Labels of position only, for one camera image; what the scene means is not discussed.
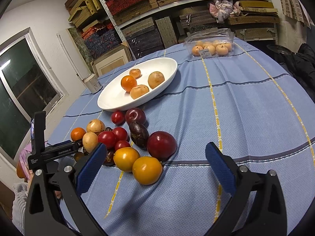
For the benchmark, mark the large red plum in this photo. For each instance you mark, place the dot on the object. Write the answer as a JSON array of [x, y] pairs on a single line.
[[162, 145]]

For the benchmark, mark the blue striped tablecloth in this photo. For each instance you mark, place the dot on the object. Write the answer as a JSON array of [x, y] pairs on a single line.
[[221, 103]]

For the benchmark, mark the white framed window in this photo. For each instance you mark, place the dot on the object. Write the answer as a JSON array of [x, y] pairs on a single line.
[[19, 78]]

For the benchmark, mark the yellow orange round fruit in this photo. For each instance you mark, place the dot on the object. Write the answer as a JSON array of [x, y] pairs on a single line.
[[147, 170], [126, 159]]

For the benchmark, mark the dark red plum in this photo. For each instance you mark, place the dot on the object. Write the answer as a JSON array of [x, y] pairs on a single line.
[[135, 116]]

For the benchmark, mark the pale orange persimmon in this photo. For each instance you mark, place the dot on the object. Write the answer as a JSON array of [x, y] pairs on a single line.
[[139, 91]]

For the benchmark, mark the white tin can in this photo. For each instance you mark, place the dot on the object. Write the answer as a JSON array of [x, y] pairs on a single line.
[[93, 83]]

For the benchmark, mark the small pale persimmon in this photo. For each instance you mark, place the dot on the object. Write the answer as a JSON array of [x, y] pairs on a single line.
[[135, 73]]

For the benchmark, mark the dark purple passion fruit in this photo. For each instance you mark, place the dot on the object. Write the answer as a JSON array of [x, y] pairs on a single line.
[[138, 134]]

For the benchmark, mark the white leaning panel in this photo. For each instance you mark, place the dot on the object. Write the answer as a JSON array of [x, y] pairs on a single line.
[[69, 54]]

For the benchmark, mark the pink purple cloth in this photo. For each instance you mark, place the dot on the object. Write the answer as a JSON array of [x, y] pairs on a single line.
[[25, 154]]

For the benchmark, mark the stack of dark grey boxes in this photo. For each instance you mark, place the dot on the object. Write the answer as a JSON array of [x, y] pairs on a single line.
[[145, 39]]

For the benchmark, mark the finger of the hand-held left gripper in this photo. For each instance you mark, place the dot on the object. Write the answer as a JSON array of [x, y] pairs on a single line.
[[77, 144]]

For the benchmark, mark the upright grey woven box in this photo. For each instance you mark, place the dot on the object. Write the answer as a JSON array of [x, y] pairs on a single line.
[[166, 32]]

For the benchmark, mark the dark jacket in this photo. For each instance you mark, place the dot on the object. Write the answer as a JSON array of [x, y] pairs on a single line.
[[300, 61]]

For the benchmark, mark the white oval dish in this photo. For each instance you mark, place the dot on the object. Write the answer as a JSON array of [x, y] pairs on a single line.
[[110, 98]]

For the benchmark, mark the cardboard box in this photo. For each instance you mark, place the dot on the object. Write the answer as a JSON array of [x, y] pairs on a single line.
[[110, 61]]

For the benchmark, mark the group of packed persimmons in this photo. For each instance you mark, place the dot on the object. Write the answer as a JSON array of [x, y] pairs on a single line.
[[210, 49]]

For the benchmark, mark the checked beige cloth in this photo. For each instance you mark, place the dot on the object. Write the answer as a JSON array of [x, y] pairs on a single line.
[[290, 0]]

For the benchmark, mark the stack of olive woven boxes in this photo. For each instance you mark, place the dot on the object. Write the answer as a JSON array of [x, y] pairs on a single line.
[[83, 12]]

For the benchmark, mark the stack of brown flat boxes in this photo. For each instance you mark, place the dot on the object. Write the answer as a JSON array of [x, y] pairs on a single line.
[[253, 19]]

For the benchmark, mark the dark bowl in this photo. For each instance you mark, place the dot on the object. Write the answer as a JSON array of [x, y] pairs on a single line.
[[278, 48]]

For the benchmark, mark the orange round object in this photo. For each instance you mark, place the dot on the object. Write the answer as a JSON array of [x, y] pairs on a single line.
[[19, 170]]

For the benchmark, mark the green marbled panel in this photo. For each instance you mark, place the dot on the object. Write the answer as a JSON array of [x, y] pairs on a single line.
[[78, 44]]

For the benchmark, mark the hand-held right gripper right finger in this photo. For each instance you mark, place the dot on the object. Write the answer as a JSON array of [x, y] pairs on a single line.
[[219, 169]]

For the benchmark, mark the pink cloth bundle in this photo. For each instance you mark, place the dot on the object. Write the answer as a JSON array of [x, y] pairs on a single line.
[[221, 8]]

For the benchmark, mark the stack of blue patterned boxes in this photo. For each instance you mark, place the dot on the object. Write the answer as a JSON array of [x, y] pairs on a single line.
[[103, 41]]

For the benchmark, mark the stack of grey brown boxes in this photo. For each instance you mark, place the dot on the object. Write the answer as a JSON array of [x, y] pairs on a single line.
[[194, 17]]

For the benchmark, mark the white metal shelf rack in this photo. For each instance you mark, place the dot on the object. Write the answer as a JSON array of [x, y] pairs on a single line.
[[106, 5]]

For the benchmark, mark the tan round fruit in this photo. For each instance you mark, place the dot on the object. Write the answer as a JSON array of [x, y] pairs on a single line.
[[90, 141], [95, 126], [156, 79]]

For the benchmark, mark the orange tangerine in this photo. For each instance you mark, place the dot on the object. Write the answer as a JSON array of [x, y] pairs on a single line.
[[128, 83], [78, 134]]

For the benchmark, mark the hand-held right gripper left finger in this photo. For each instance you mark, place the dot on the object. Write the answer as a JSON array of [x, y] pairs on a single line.
[[92, 169]]

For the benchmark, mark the clear plastic clamshell box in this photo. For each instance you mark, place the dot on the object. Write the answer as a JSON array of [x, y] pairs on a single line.
[[209, 35]]

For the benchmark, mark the red tomato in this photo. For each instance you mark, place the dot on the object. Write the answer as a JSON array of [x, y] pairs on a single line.
[[122, 144], [107, 139], [120, 133], [118, 117]]

